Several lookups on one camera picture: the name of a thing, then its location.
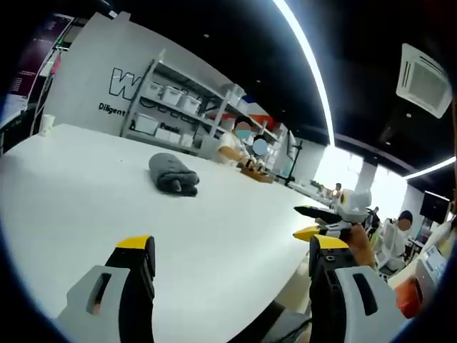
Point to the grey metal shelf rack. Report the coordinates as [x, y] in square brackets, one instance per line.
[214, 103]

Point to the white appliance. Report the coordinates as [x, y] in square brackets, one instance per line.
[433, 264]

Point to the white cup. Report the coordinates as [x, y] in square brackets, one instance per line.
[46, 125]

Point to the ceiling air conditioner vent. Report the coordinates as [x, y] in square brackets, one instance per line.
[423, 80]

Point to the dark wall screen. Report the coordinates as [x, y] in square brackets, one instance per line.
[35, 60]

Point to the long ceiling light strip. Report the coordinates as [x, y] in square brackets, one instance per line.
[314, 68]

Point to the white storage box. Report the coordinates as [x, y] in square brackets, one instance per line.
[146, 123]
[155, 89]
[173, 95]
[188, 104]

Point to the grey towel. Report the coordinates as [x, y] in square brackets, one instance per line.
[168, 171]

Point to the short ceiling light strip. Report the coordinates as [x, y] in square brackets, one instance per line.
[428, 168]

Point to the black stand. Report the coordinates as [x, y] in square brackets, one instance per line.
[295, 160]

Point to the orange object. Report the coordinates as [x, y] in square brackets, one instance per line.
[408, 298]

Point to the wooden tray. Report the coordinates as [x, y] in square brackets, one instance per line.
[256, 175]

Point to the black monitor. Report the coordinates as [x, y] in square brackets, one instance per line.
[433, 207]

